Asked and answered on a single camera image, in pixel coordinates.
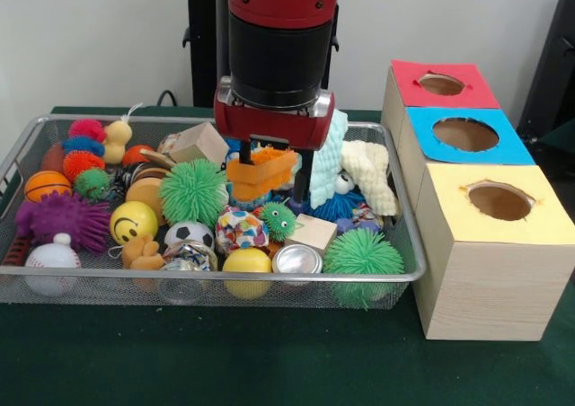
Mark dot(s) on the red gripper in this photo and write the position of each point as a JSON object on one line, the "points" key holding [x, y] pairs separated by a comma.
{"points": [[269, 126]]}

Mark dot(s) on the orange plastic comb toy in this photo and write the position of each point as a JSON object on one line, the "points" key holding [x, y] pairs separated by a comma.
{"points": [[260, 172]]}

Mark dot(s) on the mint green cloth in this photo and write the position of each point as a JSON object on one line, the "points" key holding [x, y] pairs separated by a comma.
{"points": [[330, 159]]}

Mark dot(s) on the green spiky ball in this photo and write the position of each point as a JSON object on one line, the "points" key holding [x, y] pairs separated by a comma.
{"points": [[193, 193], [364, 255]]}

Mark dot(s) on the cream muslin cloth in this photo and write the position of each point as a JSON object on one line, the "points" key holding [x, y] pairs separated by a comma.
{"points": [[370, 172]]}

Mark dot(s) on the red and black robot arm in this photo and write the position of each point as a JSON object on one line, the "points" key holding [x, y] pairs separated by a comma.
{"points": [[278, 38]]}

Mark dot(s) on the clear mesh bin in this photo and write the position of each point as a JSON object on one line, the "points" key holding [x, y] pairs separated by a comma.
{"points": [[377, 141]]}

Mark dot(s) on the wooden box with three holes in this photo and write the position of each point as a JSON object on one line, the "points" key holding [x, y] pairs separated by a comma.
{"points": [[485, 280]]}

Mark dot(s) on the blue fuzzy toy with eyes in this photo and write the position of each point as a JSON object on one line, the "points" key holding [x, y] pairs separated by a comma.
{"points": [[337, 208]]}

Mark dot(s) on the plain wooden cube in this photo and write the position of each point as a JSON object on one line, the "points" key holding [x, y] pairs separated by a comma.
{"points": [[199, 143]]}

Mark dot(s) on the silver can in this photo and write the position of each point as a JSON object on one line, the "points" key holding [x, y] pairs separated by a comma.
{"points": [[298, 259]]}

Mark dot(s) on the yellow ball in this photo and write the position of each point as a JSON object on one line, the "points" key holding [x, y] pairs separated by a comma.
{"points": [[247, 262]]}

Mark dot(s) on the dark green tablecloth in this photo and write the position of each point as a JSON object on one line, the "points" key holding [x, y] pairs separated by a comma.
{"points": [[269, 361]]}

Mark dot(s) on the purple spiky toy with eyes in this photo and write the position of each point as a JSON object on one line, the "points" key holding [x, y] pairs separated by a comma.
{"points": [[63, 219]]}

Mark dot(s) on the small orange basketball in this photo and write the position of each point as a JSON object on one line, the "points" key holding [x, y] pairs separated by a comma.
{"points": [[47, 186]]}

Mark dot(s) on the white baseball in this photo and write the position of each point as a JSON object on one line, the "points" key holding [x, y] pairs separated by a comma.
{"points": [[51, 258]]}

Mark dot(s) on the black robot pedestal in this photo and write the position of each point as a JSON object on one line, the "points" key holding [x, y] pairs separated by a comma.
{"points": [[202, 47]]}

